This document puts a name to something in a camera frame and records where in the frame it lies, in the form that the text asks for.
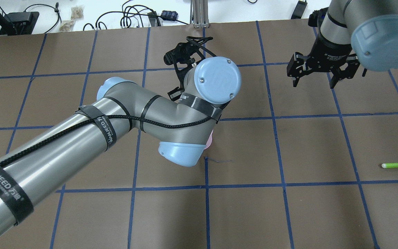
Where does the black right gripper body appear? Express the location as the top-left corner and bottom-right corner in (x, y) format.
(286, 35), (360, 78)

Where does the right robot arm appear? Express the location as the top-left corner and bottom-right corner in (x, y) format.
(286, 0), (398, 89)

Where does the black cable bundle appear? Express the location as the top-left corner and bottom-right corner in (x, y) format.
(82, 0), (189, 31)

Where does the pink mesh cup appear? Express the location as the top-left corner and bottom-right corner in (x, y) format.
(204, 130), (213, 149)

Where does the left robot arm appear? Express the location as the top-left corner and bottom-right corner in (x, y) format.
(0, 56), (241, 236)

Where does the aluminium frame post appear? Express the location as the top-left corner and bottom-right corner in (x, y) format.
(190, 0), (210, 28)

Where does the black power adapter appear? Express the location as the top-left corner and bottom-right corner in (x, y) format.
(290, 0), (307, 19)

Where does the black box on table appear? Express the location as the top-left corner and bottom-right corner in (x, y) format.
(4, 11), (40, 35)

